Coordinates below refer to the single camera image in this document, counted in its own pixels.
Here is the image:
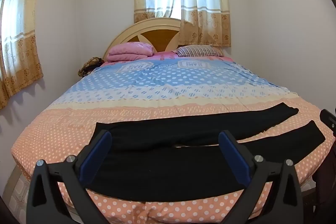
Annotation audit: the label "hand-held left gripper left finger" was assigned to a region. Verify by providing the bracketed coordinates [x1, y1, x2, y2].
[26, 130, 113, 224]

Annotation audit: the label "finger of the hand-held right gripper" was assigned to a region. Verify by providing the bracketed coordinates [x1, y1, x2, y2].
[319, 109, 336, 134]

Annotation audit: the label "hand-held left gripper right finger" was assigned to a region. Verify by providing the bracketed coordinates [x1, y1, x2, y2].
[218, 130, 304, 224]

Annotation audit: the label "black pants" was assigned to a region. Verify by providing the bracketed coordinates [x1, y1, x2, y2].
[87, 102, 326, 202]

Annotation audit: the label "dark cloth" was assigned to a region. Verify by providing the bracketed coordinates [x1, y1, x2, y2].
[312, 145, 336, 203]

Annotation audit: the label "brown patterned bundle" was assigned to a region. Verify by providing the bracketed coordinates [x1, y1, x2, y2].
[78, 57, 104, 78]

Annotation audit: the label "polka dot bed sheet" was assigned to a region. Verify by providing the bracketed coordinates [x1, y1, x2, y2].
[10, 52, 336, 224]

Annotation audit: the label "folded pink blanket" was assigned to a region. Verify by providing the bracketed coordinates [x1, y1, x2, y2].
[107, 42, 156, 62]

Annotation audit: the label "striped pillow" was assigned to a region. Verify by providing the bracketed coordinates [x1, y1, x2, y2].
[175, 46, 225, 58]

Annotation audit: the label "cream wooden headboard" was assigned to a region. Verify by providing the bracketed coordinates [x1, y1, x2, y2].
[102, 17, 184, 62]

